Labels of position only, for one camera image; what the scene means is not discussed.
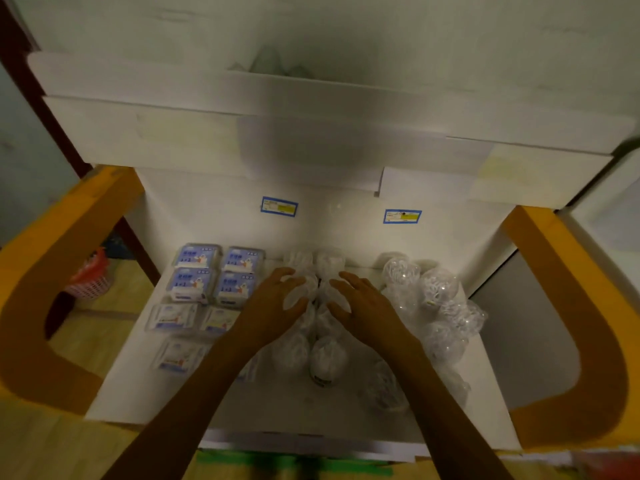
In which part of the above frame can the green tape strip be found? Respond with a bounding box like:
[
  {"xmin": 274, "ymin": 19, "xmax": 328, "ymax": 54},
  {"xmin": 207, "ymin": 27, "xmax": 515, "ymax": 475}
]
[{"xmin": 195, "ymin": 450, "xmax": 396, "ymax": 478}]

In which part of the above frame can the white cotton ball bag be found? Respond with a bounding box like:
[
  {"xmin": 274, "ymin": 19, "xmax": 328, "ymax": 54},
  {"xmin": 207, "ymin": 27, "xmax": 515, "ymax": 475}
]
[
  {"xmin": 317, "ymin": 279, "xmax": 352, "ymax": 315},
  {"xmin": 282, "ymin": 274, "xmax": 321, "ymax": 311}
]

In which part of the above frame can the person's left hand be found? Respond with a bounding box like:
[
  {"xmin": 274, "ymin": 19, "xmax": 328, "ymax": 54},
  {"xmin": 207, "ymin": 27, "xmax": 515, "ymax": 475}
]
[{"xmin": 227, "ymin": 267, "xmax": 310, "ymax": 353}]

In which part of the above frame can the pile of cotton ball packs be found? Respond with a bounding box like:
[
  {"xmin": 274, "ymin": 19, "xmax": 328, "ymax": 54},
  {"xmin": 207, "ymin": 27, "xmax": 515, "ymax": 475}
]
[{"xmin": 270, "ymin": 247, "xmax": 353, "ymax": 388}]

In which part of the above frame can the red plastic basket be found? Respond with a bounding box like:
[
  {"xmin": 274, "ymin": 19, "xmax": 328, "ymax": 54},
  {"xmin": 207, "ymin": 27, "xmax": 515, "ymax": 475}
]
[{"xmin": 64, "ymin": 247, "xmax": 113, "ymax": 300}]

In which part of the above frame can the blue tissue packet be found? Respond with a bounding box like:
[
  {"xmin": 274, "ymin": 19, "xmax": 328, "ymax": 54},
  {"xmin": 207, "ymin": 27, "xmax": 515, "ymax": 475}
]
[
  {"xmin": 220, "ymin": 246, "xmax": 266, "ymax": 273},
  {"xmin": 166, "ymin": 267, "xmax": 216, "ymax": 304},
  {"xmin": 212, "ymin": 271, "xmax": 260, "ymax": 309},
  {"xmin": 173, "ymin": 243, "xmax": 222, "ymax": 269}
]

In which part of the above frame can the white neighbouring shelf unit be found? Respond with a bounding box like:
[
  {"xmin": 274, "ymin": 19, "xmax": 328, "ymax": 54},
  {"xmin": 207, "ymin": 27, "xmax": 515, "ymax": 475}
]
[{"xmin": 556, "ymin": 145, "xmax": 640, "ymax": 315}]

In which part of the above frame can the blue yellow price label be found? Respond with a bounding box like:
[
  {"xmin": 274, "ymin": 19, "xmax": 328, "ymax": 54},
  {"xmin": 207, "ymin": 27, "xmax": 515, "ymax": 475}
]
[
  {"xmin": 260, "ymin": 196, "xmax": 299, "ymax": 218},
  {"xmin": 383, "ymin": 209, "xmax": 423, "ymax": 225}
]

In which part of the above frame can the flat white wipes packet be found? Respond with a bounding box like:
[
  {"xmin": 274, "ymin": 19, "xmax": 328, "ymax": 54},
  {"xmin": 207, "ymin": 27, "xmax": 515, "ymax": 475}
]
[
  {"xmin": 200, "ymin": 307, "xmax": 241, "ymax": 335},
  {"xmin": 151, "ymin": 338, "xmax": 212, "ymax": 374},
  {"xmin": 145, "ymin": 303, "xmax": 200, "ymax": 333}
]

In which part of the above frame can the person's right hand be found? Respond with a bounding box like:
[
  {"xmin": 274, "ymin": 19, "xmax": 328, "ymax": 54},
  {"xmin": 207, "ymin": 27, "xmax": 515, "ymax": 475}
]
[{"xmin": 327, "ymin": 271, "xmax": 419, "ymax": 358}]

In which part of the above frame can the yellow wooden side frame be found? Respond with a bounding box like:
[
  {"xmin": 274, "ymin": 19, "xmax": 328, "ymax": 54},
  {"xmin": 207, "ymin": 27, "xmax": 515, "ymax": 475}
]
[
  {"xmin": 501, "ymin": 205, "xmax": 640, "ymax": 451},
  {"xmin": 0, "ymin": 165, "xmax": 147, "ymax": 420}
]

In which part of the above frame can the pile of clear swab bags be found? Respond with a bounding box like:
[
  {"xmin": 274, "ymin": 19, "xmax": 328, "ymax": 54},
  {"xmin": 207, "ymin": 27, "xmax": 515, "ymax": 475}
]
[{"xmin": 360, "ymin": 251, "xmax": 490, "ymax": 414}]

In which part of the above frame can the dark brown wooden post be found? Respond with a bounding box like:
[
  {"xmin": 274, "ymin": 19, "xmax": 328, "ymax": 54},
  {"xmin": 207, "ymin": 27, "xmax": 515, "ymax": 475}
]
[{"xmin": 0, "ymin": 0, "xmax": 162, "ymax": 286}]

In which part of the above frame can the person's left forearm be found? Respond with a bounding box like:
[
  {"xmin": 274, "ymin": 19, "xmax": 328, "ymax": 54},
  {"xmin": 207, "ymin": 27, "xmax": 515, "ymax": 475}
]
[{"xmin": 101, "ymin": 336, "xmax": 268, "ymax": 480}]

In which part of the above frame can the person's right forearm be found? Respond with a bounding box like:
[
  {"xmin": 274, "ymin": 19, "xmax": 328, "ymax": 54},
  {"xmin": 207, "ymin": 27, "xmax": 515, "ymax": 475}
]
[{"xmin": 382, "ymin": 338, "xmax": 516, "ymax": 480}]

